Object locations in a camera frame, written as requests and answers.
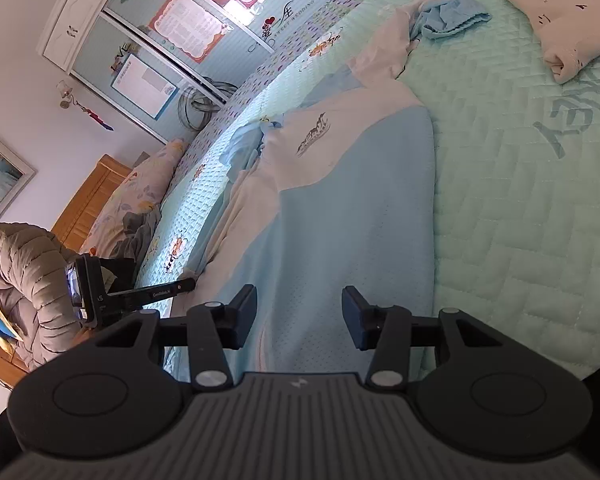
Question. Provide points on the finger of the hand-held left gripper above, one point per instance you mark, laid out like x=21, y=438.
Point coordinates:
x=187, y=286

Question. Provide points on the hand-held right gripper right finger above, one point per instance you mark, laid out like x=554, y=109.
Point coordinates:
x=352, y=320

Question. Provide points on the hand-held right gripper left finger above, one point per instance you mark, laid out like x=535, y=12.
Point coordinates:
x=247, y=315

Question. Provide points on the light blue white jacket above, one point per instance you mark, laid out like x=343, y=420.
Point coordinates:
x=340, y=220

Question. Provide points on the grey cloth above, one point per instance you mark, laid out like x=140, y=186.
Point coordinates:
x=137, y=232

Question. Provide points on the floral pillow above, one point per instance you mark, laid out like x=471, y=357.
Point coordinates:
x=135, y=195

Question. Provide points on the wooden headboard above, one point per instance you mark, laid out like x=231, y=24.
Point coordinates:
x=90, y=195

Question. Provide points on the grey hula hoops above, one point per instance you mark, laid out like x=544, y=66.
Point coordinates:
x=195, y=107

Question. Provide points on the bee print quilted bedspread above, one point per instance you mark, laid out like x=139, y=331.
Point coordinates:
x=505, y=210

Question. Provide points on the purple dotted bedsheet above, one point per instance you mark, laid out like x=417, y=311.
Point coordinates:
x=260, y=85

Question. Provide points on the light blue sliding-door wardrobe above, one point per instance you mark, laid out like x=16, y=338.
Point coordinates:
x=97, y=50

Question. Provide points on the cream printed folded garment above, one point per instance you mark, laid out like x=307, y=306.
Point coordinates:
x=555, y=20

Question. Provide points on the red hanging wall ornament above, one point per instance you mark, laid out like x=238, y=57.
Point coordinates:
x=87, y=112

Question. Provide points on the blue framed wall chart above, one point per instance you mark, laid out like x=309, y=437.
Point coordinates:
x=140, y=85

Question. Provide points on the orange framed wall chart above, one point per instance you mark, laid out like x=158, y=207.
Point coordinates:
x=187, y=25

